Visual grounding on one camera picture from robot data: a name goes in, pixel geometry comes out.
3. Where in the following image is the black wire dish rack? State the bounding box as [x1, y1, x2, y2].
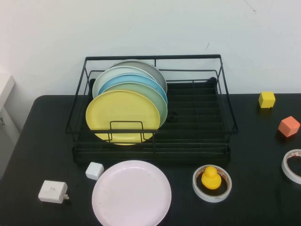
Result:
[65, 54, 239, 165]

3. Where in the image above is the small white cube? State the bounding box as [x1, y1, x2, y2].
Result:
[85, 161, 104, 181]

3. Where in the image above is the blue round plate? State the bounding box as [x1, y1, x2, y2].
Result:
[97, 74, 168, 104]

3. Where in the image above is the orange cube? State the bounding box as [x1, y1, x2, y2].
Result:
[277, 115, 301, 138]

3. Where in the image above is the pale white round plate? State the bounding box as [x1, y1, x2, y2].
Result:
[92, 66, 154, 99]

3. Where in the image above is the white tape roll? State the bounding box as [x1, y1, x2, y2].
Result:
[192, 164, 232, 203]
[281, 149, 301, 185]

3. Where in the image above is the green round plate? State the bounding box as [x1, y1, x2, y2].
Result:
[103, 82, 168, 126]

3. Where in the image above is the white cabinet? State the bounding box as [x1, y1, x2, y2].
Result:
[0, 75, 21, 180]

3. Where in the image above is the grey round plate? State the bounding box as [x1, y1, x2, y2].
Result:
[112, 59, 168, 95]

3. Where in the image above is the pink round plate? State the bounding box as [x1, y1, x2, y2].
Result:
[91, 160, 172, 226]

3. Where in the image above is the yellow round plate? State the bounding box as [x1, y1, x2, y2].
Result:
[85, 90, 161, 146]

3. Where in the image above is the yellow cube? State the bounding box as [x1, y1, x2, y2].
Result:
[258, 91, 276, 109]

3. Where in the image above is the yellow rubber duck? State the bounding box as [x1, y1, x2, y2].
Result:
[201, 166, 222, 189]

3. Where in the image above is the white power adapter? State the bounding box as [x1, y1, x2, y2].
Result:
[38, 180, 71, 203]

